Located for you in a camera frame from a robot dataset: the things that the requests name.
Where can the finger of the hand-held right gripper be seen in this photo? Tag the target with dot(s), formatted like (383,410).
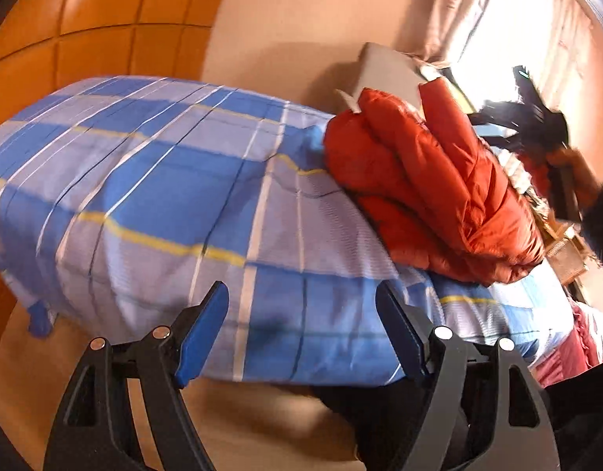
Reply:
(492,113)

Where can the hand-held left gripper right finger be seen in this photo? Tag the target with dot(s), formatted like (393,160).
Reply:
(399,333)

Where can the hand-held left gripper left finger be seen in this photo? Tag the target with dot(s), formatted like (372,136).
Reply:
(203,338)

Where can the orange down jacket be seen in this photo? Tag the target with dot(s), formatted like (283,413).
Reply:
(419,181)

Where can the person's right forearm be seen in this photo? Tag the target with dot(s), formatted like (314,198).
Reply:
(600,221)

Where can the person's right hand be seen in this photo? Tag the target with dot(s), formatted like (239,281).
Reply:
(576,169)

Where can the window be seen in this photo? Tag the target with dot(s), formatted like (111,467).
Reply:
(502,34)

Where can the beige striped curtain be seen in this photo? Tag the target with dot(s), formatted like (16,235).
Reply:
(585,49)

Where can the person's dark trousers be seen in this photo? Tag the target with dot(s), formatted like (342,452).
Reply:
(340,402)

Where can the beige bunched curtain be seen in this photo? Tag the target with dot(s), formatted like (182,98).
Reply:
(453,5)

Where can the grey pillow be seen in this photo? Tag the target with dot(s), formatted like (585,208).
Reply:
(384,68)

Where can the rattan chair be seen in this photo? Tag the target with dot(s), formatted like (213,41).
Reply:
(568,257)

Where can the blue plaid bed cover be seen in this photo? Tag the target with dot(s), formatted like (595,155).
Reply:
(134,181)

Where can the red cloth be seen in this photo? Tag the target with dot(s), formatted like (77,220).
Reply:
(576,348)

